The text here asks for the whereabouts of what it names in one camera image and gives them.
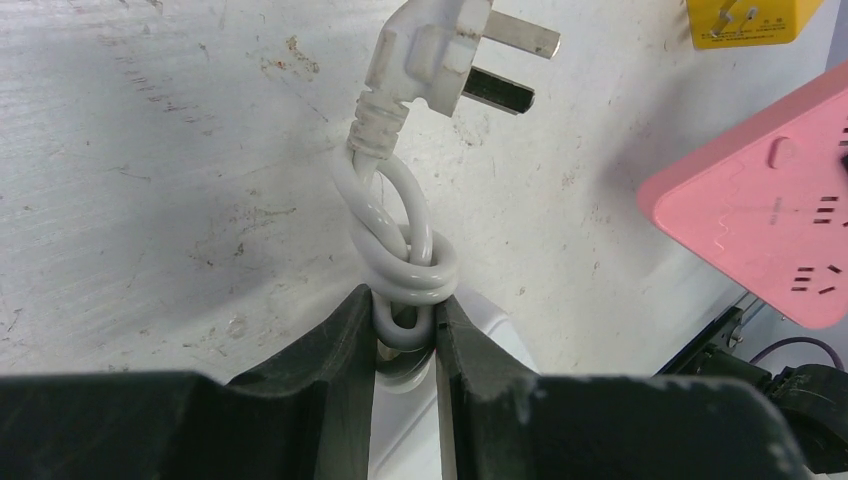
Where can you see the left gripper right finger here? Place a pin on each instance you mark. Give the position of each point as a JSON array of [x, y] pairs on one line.
[[531, 426]]

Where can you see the pink triangular socket adapter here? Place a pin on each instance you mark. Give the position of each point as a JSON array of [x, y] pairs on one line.
[[765, 202]]

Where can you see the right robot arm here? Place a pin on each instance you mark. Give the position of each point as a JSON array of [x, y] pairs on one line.
[[812, 397]]

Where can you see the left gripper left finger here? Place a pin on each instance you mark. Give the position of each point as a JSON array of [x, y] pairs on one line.
[[304, 413]]

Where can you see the white power strip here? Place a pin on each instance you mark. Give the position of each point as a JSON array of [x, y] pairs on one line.
[[416, 427]]

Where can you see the yellow cube adapter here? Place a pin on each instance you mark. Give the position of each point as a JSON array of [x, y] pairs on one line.
[[724, 24]]

